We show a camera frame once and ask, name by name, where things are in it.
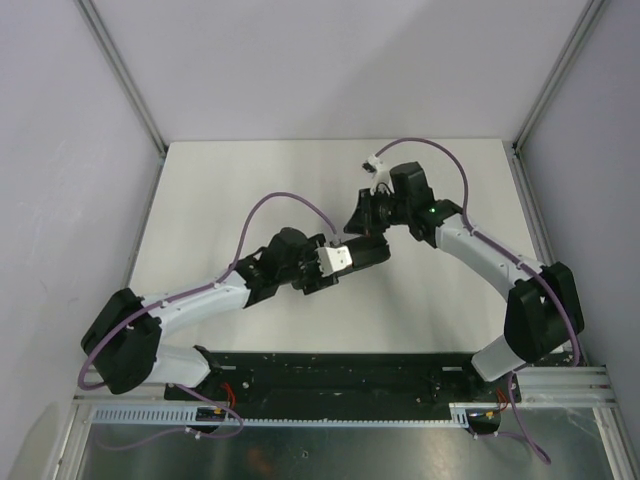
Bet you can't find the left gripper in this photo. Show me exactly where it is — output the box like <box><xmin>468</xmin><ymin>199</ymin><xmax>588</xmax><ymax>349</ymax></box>
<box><xmin>277</xmin><ymin>235</ymin><xmax>338</xmax><ymax>295</ymax></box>

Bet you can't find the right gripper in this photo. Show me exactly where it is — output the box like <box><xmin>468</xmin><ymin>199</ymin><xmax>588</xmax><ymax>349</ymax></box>
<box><xmin>343</xmin><ymin>188</ymin><xmax>411</xmax><ymax>238</ymax></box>

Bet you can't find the black plastic tool case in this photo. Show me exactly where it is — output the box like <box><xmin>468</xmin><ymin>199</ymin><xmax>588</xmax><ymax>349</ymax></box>
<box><xmin>344</xmin><ymin>235</ymin><xmax>391</xmax><ymax>271</ymax></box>

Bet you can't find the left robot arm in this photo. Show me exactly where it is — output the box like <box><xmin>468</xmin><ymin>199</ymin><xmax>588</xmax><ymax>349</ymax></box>
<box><xmin>81</xmin><ymin>228</ymin><xmax>353</xmax><ymax>400</ymax></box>

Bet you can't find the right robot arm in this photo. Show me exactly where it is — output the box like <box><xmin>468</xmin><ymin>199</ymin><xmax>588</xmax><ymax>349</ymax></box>
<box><xmin>344</xmin><ymin>156</ymin><xmax>584</xmax><ymax>401</ymax></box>

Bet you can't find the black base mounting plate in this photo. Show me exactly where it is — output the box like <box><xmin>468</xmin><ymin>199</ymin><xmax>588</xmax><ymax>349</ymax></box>
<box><xmin>162</xmin><ymin>349</ymin><xmax>521</xmax><ymax>411</ymax></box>

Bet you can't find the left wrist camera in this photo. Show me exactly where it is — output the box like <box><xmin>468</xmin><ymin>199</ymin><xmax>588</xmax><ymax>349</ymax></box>
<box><xmin>316</xmin><ymin>245</ymin><xmax>353</xmax><ymax>277</ymax></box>

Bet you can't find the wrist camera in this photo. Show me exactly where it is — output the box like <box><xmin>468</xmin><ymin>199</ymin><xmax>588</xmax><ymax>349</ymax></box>
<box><xmin>362</xmin><ymin>155</ymin><xmax>392</xmax><ymax>194</ymax></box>
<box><xmin>316</xmin><ymin>245</ymin><xmax>353</xmax><ymax>277</ymax></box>

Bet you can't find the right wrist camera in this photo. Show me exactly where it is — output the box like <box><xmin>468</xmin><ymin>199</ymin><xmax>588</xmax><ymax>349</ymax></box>
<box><xmin>362</xmin><ymin>155</ymin><xmax>392</xmax><ymax>194</ymax></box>

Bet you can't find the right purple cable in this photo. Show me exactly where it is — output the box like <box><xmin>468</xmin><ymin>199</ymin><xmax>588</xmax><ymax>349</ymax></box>
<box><xmin>375</xmin><ymin>137</ymin><xmax>584</xmax><ymax>465</ymax></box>

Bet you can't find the grey slotted cable duct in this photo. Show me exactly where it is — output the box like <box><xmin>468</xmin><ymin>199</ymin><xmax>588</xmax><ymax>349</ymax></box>
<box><xmin>91</xmin><ymin>402</ymin><xmax>469</xmax><ymax>428</ymax></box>

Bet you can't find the left aluminium frame post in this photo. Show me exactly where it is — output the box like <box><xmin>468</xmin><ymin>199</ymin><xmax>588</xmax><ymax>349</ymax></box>
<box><xmin>74</xmin><ymin>0</ymin><xmax>169</xmax><ymax>154</ymax></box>

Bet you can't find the aluminium frame post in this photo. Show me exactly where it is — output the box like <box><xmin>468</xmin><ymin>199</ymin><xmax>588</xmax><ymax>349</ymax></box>
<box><xmin>512</xmin><ymin>0</ymin><xmax>609</xmax><ymax>151</ymax></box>
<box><xmin>74</xmin><ymin>0</ymin><xmax>169</xmax><ymax>154</ymax></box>

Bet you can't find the right aluminium frame post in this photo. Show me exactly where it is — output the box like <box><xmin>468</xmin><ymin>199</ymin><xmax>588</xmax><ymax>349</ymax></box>
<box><xmin>512</xmin><ymin>0</ymin><xmax>609</xmax><ymax>151</ymax></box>

